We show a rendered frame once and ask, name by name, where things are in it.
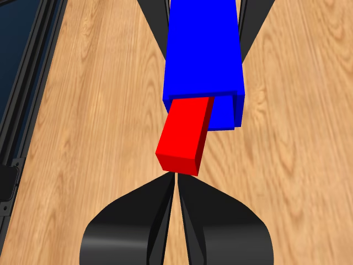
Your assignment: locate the blue hollow socket block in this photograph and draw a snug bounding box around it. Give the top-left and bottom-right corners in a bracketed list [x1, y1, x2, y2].
[162, 0, 246, 131]

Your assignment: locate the thin red peg bar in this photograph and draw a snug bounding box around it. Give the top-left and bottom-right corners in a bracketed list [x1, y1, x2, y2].
[155, 96, 216, 177]

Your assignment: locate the black frame corner bracket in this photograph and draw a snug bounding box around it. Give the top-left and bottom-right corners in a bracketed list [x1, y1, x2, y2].
[0, 158, 27, 219]

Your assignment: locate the black table frame rail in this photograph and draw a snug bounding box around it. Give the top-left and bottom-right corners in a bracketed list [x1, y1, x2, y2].
[0, 0, 68, 166]

